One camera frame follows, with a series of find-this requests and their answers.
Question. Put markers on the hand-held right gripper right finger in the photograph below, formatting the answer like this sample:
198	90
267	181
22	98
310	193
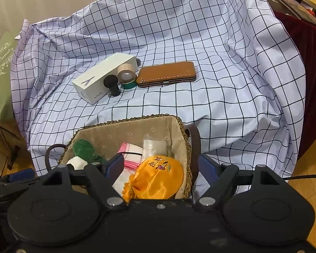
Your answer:
208	168

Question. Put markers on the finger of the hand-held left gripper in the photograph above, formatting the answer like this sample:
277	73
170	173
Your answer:
21	176

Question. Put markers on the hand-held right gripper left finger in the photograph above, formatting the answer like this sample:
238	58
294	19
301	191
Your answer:
113	167

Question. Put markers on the white cloth with pink edge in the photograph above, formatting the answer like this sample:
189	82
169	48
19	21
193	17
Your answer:
131	150

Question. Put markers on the green plush toy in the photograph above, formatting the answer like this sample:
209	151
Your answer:
85	147

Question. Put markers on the white plush toy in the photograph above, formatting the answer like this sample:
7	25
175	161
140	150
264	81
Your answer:
77	162

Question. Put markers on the woven basket with beige liner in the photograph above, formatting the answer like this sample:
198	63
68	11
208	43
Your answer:
137	129

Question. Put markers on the white tissue packet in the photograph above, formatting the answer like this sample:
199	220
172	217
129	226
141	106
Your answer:
155	147

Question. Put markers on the orange satin pouch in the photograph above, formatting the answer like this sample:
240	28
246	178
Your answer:
158	181

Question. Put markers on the black makeup sponge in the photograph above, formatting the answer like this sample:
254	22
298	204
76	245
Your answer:
111	80

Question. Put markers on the beige tape roll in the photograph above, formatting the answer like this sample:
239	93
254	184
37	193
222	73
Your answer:
125	67

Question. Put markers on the white phone box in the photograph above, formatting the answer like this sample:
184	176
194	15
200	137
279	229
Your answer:
100	76

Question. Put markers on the brown leather case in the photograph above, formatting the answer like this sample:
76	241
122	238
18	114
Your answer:
166	72

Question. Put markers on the checked white sheet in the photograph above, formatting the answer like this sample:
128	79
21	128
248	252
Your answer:
200	44

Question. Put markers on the dark red cloth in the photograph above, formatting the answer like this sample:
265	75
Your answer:
311	71

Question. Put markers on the dark framed picture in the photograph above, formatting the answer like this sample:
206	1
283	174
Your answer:
291	4

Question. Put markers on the wooden furniture frame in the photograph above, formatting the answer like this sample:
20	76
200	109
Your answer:
2	142

